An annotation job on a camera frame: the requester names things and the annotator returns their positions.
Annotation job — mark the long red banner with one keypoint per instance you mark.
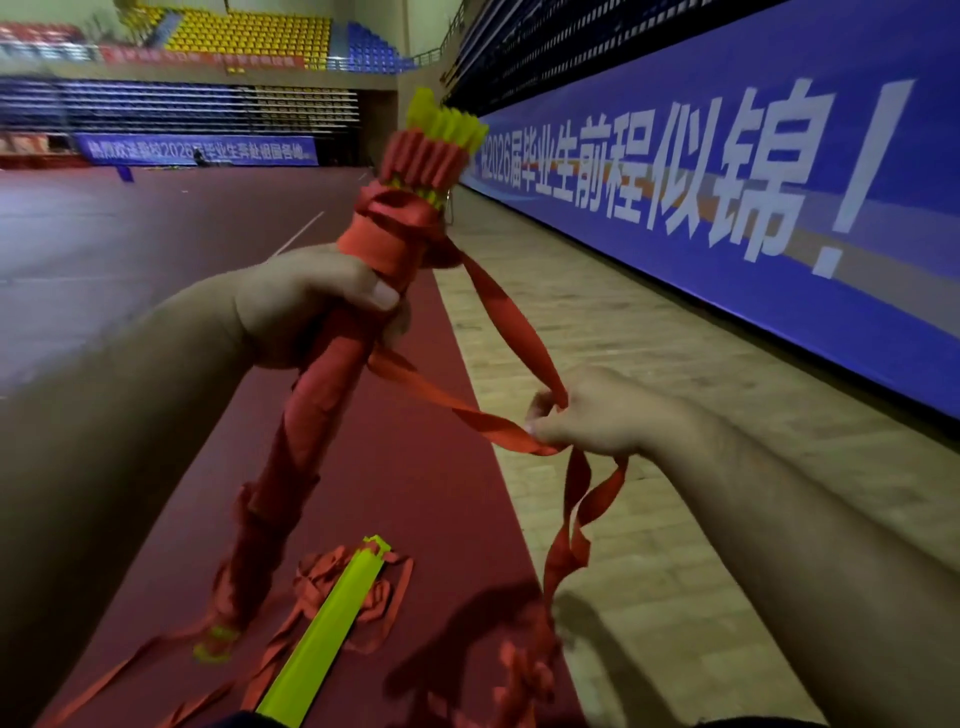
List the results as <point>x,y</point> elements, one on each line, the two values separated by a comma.
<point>187,57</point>

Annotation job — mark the black left trouser leg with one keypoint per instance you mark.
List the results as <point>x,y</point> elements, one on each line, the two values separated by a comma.
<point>247,722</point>

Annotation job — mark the blue stadium seats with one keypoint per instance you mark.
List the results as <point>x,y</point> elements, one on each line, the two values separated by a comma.
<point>371,52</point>

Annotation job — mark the low red barrier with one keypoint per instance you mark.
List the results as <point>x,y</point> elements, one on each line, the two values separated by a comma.
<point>37,146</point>

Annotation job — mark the black right trouser leg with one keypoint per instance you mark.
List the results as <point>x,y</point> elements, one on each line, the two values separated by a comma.
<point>757,724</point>

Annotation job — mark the yellow stadium seats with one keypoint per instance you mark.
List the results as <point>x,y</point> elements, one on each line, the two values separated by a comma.
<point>247,34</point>

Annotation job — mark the black trouser leg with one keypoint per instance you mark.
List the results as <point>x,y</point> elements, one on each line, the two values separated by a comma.
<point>757,724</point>
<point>247,722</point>

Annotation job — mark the person's right forearm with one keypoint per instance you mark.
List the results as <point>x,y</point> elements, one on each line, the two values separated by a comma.
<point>810,570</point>

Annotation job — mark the person's left forearm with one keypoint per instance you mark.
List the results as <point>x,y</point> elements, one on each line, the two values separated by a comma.
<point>90,465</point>

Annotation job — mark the person's left hand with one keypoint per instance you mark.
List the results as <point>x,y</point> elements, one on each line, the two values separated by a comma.
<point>300,300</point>

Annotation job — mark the person's right hand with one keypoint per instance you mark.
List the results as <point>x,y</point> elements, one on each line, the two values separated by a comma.
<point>607,412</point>

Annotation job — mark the blue banner with white print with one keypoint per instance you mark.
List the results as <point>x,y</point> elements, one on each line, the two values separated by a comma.
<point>127,148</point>
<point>262,151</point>

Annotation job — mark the rows of bleacher seats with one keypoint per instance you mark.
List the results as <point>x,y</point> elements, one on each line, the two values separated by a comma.
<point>150,105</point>

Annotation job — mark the red stadium seats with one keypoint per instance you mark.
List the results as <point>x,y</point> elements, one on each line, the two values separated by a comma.
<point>41,32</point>

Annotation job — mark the dark retracted bleacher stand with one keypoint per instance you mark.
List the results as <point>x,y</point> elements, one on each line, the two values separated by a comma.
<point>562,37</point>

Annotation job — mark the small blue stand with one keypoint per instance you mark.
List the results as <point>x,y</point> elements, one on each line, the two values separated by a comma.
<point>125,174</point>

